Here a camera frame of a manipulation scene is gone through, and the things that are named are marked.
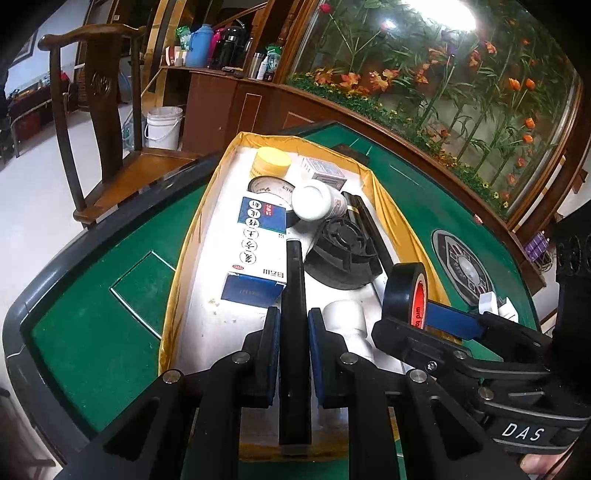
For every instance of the blue and white medicine box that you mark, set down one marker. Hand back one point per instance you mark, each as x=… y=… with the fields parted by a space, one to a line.
x=254 y=249

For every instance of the glass flower display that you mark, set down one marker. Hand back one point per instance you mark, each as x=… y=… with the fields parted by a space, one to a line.
x=415 y=69

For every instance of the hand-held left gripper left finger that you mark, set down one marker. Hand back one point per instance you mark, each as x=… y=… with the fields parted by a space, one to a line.
x=272 y=353

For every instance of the white pipe fitting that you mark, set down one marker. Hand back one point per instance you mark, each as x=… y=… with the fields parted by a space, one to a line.
x=344 y=318

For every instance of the green bag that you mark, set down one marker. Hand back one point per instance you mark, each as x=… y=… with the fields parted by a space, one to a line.
x=184 y=37

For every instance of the white plastic bottle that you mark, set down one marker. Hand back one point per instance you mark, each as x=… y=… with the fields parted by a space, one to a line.
x=311 y=201

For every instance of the white tray with yellow edge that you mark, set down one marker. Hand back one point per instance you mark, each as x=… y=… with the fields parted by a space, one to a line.
x=217 y=350

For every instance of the small grey carton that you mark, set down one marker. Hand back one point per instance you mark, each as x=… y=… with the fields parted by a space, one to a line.
x=318 y=168

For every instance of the grey tape roll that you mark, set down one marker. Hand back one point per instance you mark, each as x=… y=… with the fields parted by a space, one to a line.
x=258 y=184

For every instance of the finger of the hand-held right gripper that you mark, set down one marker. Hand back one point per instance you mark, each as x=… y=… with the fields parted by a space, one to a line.
x=415 y=344
x=455 y=318

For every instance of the blue thermos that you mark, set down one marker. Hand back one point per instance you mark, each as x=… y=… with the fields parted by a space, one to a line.
x=199 y=46

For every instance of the person's right hand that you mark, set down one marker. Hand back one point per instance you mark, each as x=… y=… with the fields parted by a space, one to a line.
x=540 y=468

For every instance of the black tape roll red core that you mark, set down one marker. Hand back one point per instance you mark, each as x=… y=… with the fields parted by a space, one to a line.
x=399 y=286

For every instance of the dark wooden chair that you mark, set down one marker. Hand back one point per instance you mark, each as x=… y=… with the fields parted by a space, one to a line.
x=99 y=78

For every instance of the yellow lidded jar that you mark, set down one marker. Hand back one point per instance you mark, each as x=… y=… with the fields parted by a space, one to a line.
x=272 y=161

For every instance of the framed painting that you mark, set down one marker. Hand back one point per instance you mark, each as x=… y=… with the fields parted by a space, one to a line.
x=25 y=48

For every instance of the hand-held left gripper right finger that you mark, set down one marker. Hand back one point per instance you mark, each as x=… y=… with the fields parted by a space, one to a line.
x=316 y=353

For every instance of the black round plastic part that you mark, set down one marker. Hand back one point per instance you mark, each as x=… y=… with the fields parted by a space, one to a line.
x=341 y=258

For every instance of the white plastic piece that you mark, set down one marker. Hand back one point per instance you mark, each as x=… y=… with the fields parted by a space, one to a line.
x=508 y=310
x=488 y=303

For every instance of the steel flask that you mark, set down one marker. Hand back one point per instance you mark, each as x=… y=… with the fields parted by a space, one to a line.
x=255 y=64

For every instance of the black case with gold band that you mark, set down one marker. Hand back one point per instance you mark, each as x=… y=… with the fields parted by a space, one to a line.
x=364 y=217

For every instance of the white plastic bucket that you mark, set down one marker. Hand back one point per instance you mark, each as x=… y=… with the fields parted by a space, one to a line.
x=164 y=129

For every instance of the black thermos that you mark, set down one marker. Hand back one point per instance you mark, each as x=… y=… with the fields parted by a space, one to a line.
x=231 y=48

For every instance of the round table control panel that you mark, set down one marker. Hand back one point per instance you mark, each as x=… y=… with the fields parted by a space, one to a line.
x=457 y=263

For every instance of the pink thermos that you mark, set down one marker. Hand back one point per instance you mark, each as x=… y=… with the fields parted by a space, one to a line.
x=214 y=48

